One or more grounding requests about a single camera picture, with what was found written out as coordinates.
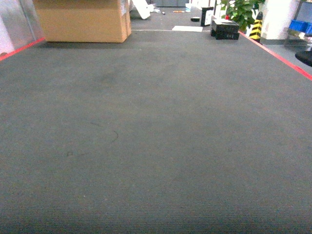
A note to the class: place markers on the white flat sheet on floor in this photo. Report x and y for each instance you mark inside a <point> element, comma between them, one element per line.
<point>187,28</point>

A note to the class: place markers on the large cardboard box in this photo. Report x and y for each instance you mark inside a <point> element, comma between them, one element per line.
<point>96,21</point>

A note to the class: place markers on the black equipment box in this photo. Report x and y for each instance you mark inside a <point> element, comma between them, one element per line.
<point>224,29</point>

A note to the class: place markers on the yellow black striped bollard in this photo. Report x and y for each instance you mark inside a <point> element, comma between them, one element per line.
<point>255,33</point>

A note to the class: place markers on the green potted plant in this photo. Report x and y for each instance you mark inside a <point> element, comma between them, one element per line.
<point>243,12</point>

